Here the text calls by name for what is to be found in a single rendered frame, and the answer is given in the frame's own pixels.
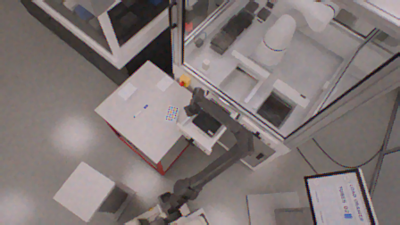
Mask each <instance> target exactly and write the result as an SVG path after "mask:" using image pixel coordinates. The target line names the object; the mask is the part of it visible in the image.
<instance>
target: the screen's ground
mask: <svg viewBox="0 0 400 225"><path fill-rule="evenodd" d="M350 174H351V179H352V181H353V182H356V185H357V187H358V192H359V194H360V198H361V199H362V205H363V208H364V211H365V214H366V219H367V221H368V222H369V225H371V221H370V219H369V214H368V213H367V211H366V206H365V204H364V200H363V194H362V192H361V190H360V186H359V184H358V180H357V178H356V174H355V172H351V173H350ZM317 179H320V182H321V186H327V185H332V184H334V187H335V189H336V194H337V200H338V202H339V207H340V210H341V214H342V217H343V222H344V224H345V225H346V223H345V218H344V215H343V211H342V209H341V205H350V207H351V212H352V214H353V219H354V225H357V224H356V219H355V217H354V211H353V206H352V205H351V199H350V197H349V194H348V191H347V188H346V183H347V182H345V183H344V182H343V178H342V176H341V174H338V175H334V176H329V177H321V178H317ZM307 181H308V184H309V189H310V192H311V198H312V205H313V208H314V213H315V216H316V222H317V224H318V225H319V222H318V217H317V214H316V210H320V209H324V212H325V214H326V209H325V207H315V206H314V201H313V193H312V190H320V191H321V187H320V186H313V181H312V179H308V180H307ZM326 219H327V222H328V217H327V214H326ZM328 225H329V223H328Z"/></svg>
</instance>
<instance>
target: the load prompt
mask: <svg viewBox="0 0 400 225"><path fill-rule="evenodd" d="M346 188H347V191H348V194H349V197H350V199H351V205H352V206H353V211H354V217H355V219H356V224H357V225H369V222H368V221H367V219H366V214H365V211H364V208H363V201H362V199H361V198H360V194H359V192H358V187H357V185H356V182H347V183H346Z"/></svg>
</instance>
